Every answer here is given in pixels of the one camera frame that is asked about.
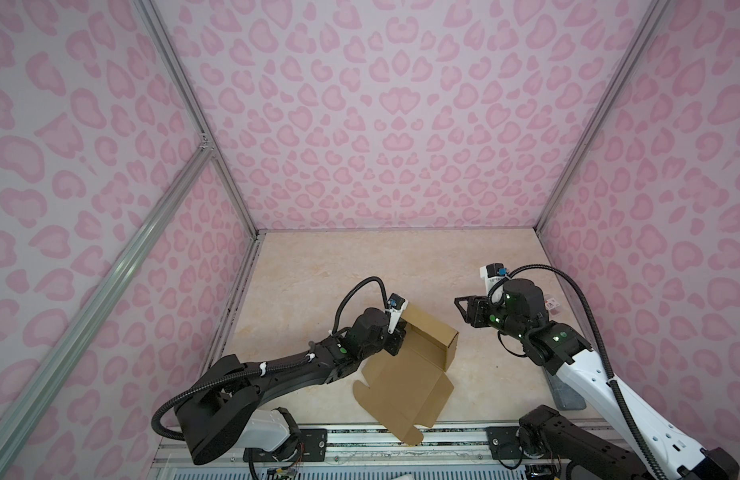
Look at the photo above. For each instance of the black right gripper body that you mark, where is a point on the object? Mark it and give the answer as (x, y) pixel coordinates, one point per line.
(484, 315)

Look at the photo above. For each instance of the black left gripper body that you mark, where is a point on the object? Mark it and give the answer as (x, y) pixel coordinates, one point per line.
(393, 341)

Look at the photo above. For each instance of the brown cardboard box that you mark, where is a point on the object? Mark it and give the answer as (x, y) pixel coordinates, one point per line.
(409, 391)

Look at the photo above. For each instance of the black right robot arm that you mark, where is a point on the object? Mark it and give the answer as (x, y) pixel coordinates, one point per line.
(656, 448)

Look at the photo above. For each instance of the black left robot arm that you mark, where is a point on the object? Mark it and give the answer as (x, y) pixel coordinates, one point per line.
(221, 409)

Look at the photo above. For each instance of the small pink card packet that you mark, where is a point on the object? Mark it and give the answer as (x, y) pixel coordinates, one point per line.
(553, 305)

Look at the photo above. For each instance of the grey foam pad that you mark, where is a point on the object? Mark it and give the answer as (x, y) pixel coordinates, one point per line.
(565, 398)

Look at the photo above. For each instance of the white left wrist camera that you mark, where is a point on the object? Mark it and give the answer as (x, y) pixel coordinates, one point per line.
(395, 307)

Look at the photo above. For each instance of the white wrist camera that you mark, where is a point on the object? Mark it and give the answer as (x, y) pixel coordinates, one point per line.
(491, 274)
(395, 307)

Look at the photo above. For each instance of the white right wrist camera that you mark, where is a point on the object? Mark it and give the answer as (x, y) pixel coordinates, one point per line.
(491, 274)

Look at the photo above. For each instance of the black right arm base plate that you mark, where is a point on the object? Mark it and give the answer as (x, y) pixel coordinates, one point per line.
(505, 445)

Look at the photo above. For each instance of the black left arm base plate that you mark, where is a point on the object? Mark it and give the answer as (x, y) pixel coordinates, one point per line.
(309, 446)

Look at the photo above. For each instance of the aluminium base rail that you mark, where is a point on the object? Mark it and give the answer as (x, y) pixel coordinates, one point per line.
(452, 450)

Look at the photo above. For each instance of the aluminium diagonal frame strut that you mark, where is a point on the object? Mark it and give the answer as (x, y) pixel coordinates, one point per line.
(25, 413)

